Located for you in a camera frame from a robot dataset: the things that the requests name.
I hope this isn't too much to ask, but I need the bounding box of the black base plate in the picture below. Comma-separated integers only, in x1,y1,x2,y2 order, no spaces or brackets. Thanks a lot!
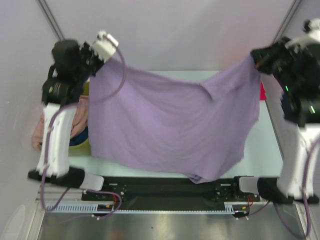
81,177,260,212

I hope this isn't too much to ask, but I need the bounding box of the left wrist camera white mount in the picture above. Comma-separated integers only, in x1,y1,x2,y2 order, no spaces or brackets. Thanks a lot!
90,30,119,63

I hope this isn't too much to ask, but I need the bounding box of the left corner aluminium post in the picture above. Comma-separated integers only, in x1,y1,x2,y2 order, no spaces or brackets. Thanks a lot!
36,0,65,41

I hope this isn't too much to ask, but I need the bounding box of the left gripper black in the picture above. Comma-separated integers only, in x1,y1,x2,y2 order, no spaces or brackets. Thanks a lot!
75,41,108,85

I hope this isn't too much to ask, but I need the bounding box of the white slotted cable duct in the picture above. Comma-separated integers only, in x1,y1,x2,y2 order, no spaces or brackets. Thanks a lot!
47,202,249,215

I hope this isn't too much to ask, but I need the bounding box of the folded red t shirt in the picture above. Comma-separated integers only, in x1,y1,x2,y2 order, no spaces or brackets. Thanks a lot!
260,82,267,101

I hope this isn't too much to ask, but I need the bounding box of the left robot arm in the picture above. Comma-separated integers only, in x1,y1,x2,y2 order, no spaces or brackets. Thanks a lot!
28,39,115,200

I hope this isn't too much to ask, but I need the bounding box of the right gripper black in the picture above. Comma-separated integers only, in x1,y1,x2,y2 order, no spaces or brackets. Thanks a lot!
250,34,301,89

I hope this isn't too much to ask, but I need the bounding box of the aluminium frame rail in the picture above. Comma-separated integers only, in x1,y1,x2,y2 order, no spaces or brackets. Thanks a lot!
34,184,85,204

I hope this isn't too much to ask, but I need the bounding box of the olive green plastic bin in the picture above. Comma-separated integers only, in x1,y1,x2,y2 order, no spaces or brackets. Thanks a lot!
68,81,91,157

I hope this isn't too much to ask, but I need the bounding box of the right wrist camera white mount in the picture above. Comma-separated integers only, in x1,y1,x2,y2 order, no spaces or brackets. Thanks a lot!
284,18,320,49

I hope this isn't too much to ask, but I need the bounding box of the pink t shirt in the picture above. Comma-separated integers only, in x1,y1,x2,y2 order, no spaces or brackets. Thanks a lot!
31,95,89,152

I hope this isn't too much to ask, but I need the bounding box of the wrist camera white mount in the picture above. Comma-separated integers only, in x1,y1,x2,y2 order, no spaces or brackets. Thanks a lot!
284,18,320,49
90,30,119,63

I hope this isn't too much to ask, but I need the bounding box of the right corner aluminium post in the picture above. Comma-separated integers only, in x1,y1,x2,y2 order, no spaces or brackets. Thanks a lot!
272,0,302,43

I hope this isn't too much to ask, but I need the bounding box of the corner aluminium post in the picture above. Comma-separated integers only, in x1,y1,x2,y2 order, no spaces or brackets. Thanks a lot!
272,0,302,43
36,0,65,41

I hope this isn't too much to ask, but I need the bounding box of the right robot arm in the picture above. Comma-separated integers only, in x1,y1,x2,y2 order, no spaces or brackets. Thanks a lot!
230,36,320,205

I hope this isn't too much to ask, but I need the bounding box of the blue t shirt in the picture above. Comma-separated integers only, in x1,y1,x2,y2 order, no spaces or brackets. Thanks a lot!
69,126,89,147

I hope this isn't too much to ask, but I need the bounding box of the purple t shirt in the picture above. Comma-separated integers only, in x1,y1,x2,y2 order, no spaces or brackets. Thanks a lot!
88,55,261,184

